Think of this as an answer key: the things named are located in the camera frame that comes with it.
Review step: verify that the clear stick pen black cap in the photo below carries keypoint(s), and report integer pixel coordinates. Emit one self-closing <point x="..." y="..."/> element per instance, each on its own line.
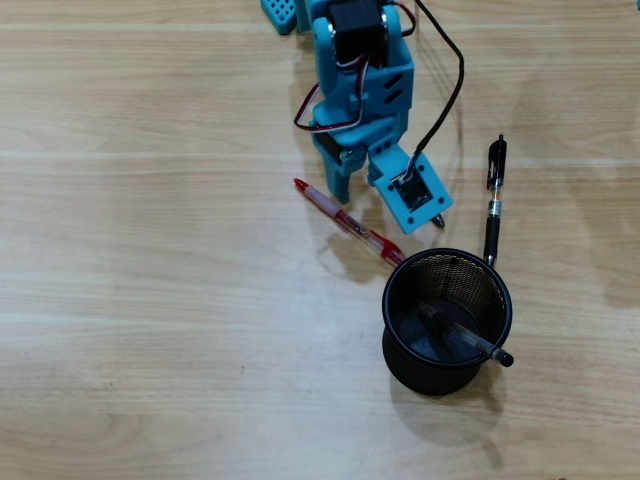
<point x="480" y="345"/>

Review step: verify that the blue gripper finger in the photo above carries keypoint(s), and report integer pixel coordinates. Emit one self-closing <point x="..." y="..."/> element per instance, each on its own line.
<point x="342" y="180"/>

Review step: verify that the red retractable gel pen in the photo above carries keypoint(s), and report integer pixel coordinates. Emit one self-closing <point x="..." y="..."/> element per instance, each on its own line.
<point x="325" y="202"/>

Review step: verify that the grey grip retractable pen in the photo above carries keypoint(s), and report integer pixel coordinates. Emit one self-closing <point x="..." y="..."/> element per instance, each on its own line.
<point x="439" y="221"/>

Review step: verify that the black mesh pen holder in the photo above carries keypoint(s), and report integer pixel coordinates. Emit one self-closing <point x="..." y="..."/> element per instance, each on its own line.
<point x="400" y="360"/>

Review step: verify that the black retractable gel pen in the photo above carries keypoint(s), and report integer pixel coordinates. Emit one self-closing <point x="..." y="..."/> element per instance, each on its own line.
<point x="492" y="235"/>

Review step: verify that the wrist camera on blue mount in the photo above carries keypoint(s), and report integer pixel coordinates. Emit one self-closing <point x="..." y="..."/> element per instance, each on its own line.
<point x="435" y="200"/>

